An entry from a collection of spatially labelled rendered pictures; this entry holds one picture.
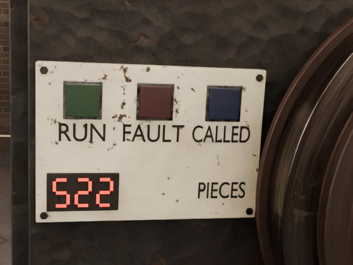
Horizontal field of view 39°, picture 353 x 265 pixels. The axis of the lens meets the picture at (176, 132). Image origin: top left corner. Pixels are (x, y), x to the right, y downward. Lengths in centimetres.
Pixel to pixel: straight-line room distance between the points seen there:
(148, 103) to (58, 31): 13
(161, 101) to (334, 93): 19
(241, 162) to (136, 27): 20
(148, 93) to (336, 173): 22
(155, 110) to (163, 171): 7
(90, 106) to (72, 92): 2
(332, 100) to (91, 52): 27
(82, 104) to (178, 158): 13
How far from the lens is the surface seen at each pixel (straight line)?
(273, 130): 54
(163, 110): 57
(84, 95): 56
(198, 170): 59
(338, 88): 49
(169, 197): 60
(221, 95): 58
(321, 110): 48
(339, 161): 48
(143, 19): 58
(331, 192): 49
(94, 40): 58
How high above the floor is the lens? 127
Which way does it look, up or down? 10 degrees down
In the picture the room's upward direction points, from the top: 3 degrees clockwise
